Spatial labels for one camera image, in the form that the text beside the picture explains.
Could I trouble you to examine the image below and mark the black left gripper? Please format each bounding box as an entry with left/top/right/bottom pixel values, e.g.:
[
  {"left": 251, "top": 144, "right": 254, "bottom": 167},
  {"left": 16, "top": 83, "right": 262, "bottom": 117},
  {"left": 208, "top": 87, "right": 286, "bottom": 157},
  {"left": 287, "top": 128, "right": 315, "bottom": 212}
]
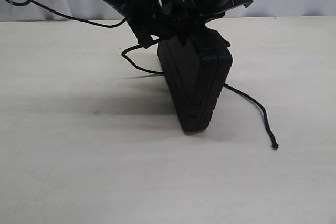
[{"left": 112, "top": 0, "right": 187, "bottom": 49}]

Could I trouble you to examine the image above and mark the black plastic carrying case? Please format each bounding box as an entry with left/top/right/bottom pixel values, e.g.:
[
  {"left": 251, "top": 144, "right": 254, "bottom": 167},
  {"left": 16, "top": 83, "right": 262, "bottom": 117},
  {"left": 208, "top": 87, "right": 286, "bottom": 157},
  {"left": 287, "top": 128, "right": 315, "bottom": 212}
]
[{"left": 156, "top": 1, "right": 233, "bottom": 133}]

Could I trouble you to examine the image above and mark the black cord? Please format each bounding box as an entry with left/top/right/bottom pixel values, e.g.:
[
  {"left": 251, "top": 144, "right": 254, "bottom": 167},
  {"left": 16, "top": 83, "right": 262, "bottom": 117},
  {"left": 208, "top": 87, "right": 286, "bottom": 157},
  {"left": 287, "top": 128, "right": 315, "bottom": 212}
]
[{"left": 121, "top": 35, "right": 279, "bottom": 150}]

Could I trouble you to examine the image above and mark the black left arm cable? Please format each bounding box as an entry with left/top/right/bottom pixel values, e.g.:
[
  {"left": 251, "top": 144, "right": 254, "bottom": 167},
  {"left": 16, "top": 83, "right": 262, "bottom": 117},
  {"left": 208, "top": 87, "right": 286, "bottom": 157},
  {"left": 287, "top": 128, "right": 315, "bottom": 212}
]
[{"left": 0, "top": 0, "right": 129, "bottom": 28}]

